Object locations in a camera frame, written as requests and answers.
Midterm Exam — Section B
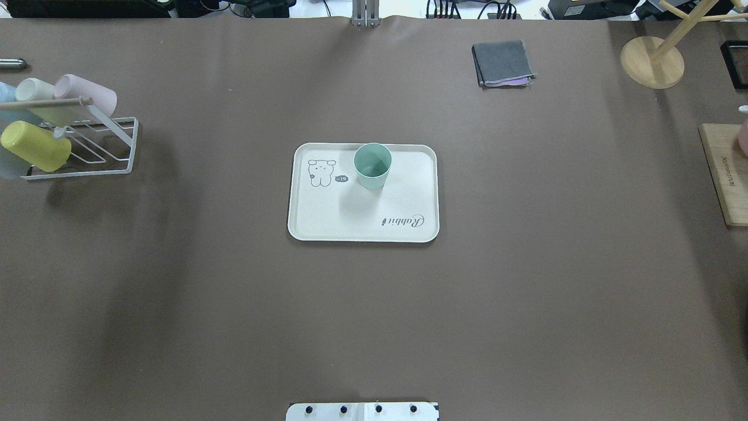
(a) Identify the yellow plastic cup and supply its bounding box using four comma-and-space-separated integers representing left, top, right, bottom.
2, 120, 72, 172

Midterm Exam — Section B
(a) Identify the folded grey cloth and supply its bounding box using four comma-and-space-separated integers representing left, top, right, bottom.
471, 40, 535, 88

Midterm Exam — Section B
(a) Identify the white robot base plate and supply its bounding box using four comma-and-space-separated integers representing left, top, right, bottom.
285, 401, 440, 420

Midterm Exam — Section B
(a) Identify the white rabbit print tray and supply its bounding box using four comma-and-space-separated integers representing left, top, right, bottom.
288, 142, 440, 243

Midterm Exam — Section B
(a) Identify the grey metal clamp bracket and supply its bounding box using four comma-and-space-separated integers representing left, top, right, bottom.
351, 0, 381, 27

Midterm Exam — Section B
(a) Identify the wooden mug tree stand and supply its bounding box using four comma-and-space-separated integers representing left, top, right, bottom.
620, 1, 747, 89

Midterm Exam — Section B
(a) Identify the green plastic cup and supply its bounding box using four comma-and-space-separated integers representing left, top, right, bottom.
354, 142, 392, 190

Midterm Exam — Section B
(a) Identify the silver pen cylinder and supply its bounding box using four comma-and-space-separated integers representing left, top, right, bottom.
0, 58, 29, 70

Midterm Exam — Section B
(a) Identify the pink bowl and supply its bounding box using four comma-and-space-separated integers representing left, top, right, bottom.
737, 119, 748, 157

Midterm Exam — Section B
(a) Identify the cream white plastic cup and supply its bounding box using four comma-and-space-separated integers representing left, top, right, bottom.
15, 78, 81, 127

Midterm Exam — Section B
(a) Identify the pink plastic cup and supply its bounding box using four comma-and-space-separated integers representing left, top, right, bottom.
53, 74, 117, 117

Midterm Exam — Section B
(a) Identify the light blue plastic cup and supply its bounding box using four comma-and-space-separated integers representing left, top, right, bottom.
1, 82, 43, 126

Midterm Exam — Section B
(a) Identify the wooden cutting board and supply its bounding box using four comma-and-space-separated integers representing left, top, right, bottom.
699, 123, 747, 227

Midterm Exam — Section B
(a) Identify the black tray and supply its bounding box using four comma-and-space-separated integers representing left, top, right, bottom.
720, 40, 747, 90

